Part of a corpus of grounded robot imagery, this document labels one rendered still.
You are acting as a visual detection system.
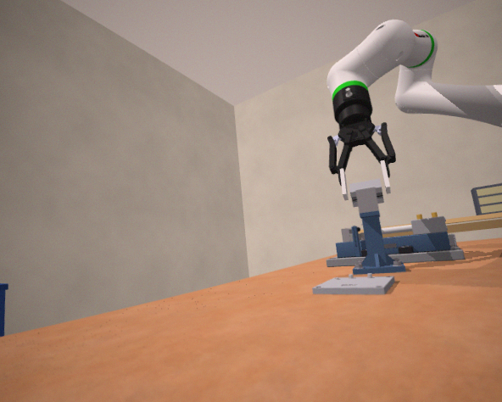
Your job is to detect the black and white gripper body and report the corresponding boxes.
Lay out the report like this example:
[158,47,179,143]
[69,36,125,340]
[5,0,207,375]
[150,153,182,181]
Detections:
[338,105,375,148]

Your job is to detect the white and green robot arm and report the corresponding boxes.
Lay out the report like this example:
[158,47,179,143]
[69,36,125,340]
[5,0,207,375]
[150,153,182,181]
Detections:
[327,20,502,127]

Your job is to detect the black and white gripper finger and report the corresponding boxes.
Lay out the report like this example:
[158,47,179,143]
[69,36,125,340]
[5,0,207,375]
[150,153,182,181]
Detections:
[359,122,396,194]
[327,128,353,200]

